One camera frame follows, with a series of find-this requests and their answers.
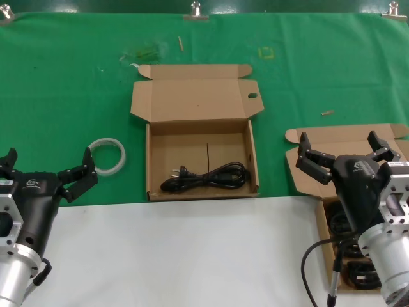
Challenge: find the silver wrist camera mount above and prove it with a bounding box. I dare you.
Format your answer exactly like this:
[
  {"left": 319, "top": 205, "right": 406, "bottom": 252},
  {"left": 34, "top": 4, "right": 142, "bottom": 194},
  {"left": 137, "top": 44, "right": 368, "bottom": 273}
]
[
  {"left": 378, "top": 161, "right": 409, "bottom": 226},
  {"left": 0, "top": 191, "right": 25, "bottom": 249}
]

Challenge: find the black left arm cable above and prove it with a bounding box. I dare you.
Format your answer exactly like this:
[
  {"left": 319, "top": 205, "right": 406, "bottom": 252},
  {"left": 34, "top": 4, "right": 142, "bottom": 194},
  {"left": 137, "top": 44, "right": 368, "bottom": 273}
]
[{"left": 31, "top": 257, "right": 52, "bottom": 288}]

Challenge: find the clear plastic bag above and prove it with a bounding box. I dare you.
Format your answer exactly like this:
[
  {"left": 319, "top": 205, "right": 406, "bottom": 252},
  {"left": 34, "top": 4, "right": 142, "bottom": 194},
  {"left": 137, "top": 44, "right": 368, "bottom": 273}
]
[{"left": 118, "top": 42, "right": 167, "bottom": 65}]

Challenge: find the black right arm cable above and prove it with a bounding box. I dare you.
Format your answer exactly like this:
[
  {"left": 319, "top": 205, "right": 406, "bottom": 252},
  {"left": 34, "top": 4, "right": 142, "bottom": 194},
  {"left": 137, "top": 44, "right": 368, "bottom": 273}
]
[{"left": 301, "top": 233, "right": 360, "bottom": 307}]

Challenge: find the metal binder clip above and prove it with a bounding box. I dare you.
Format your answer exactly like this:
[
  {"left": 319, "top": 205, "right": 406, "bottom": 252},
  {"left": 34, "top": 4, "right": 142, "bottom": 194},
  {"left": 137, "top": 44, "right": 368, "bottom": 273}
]
[
  {"left": 381, "top": 1, "right": 409, "bottom": 22},
  {"left": 0, "top": 6, "right": 15, "bottom": 26},
  {"left": 183, "top": 1, "right": 210, "bottom": 22}
]

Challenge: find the clear tape roll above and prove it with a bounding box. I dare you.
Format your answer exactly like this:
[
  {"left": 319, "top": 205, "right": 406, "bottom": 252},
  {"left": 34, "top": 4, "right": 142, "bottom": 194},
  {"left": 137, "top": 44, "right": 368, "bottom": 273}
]
[{"left": 88, "top": 138, "right": 127, "bottom": 177}]

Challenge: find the black power cable with tie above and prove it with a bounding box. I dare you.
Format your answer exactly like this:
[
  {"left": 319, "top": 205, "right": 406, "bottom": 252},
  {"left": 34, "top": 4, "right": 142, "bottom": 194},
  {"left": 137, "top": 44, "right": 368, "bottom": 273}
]
[{"left": 159, "top": 143, "right": 251, "bottom": 194}]

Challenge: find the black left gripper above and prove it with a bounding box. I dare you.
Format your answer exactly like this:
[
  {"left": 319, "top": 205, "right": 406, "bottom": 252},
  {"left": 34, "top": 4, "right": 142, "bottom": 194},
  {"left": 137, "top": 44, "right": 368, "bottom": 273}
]
[{"left": 0, "top": 146, "right": 99, "bottom": 257}]

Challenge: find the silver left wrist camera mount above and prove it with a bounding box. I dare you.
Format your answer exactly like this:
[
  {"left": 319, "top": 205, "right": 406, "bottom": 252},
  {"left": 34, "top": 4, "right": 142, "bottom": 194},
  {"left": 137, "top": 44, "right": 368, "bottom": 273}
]
[{"left": 0, "top": 191, "right": 25, "bottom": 249}]

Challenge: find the cardboard box with round hole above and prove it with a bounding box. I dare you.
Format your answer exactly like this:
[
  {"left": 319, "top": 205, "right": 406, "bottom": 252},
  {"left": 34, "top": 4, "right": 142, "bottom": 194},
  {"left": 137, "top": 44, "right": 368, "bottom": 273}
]
[{"left": 130, "top": 63, "right": 265, "bottom": 202}]

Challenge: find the plain open cardboard box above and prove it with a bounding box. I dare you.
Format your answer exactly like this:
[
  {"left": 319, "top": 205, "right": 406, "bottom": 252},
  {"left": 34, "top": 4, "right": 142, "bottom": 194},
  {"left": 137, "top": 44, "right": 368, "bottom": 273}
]
[{"left": 284, "top": 123, "right": 409, "bottom": 292}]

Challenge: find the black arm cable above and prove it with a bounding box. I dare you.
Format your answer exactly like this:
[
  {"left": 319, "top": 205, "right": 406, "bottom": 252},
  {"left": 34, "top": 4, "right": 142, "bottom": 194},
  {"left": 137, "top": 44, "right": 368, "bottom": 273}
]
[
  {"left": 31, "top": 257, "right": 52, "bottom": 288},
  {"left": 301, "top": 233, "right": 360, "bottom": 307}
]

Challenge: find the black power cable bundle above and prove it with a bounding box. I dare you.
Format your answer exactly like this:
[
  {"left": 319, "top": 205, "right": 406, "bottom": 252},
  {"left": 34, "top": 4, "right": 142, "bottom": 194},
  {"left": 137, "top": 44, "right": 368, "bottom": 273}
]
[
  {"left": 346, "top": 260, "right": 383, "bottom": 289},
  {"left": 337, "top": 241, "right": 366, "bottom": 261},
  {"left": 328, "top": 200, "right": 357, "bottom": 239}
]

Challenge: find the silver sleeved cable connector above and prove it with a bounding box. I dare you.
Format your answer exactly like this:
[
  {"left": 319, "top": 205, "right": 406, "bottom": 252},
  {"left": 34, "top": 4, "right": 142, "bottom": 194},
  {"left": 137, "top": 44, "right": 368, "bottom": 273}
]
[{"left": 326, "top": 248, "right": 346, "bottom": 307}]

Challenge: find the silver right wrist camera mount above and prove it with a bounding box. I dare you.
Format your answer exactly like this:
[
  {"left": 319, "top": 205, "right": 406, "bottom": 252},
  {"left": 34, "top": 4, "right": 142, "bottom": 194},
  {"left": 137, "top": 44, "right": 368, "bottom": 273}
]
[{"left": 378, "top": 161, "right": 409, "bottom": 226}]

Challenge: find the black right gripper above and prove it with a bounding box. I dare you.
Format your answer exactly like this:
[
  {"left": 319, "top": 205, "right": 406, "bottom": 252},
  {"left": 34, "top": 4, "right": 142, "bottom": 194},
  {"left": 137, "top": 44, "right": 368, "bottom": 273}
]
[{"left": 295, "top": 130, "right": 402, "bottom": 236}]

